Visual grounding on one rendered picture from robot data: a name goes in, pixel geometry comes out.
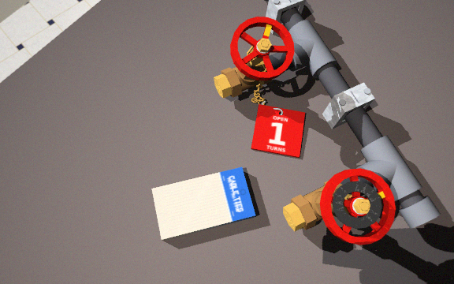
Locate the red valve tag with chain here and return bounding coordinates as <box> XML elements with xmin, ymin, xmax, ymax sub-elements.
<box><xmin>251</xmin><ymin>80</ymin><xmax>305</xmax><ymax>158</ymax></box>

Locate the grey t-shaped pipe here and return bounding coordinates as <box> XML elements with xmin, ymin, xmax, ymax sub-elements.
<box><xmin>214</xmin><ymin>0</ymin><xmax>441</xmax><ymax>245</ymax></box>

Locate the dark grey flat washer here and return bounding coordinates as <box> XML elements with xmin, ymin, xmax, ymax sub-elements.
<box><xmin>332</xmin><ymin>181</ymin><xmax>382</xmax><ymax>229</ymax></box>

